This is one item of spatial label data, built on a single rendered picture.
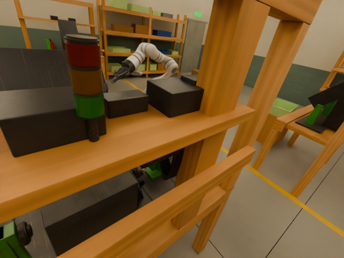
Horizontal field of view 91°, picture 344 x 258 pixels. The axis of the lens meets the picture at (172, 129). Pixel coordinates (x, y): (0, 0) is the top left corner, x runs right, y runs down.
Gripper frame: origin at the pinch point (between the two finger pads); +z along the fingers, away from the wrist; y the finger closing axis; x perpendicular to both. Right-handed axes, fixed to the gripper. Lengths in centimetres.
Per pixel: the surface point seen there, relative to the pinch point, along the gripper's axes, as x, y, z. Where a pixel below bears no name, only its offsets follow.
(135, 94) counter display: -14, 46, 20
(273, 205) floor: 219, 85, -45
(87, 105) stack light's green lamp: -25, 55, 35
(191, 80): -7, 54, 4
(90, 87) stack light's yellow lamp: -27, 56, 32
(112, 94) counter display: -17, 43, 24
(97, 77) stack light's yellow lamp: -28, 56, 30
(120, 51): 135, -412, -285
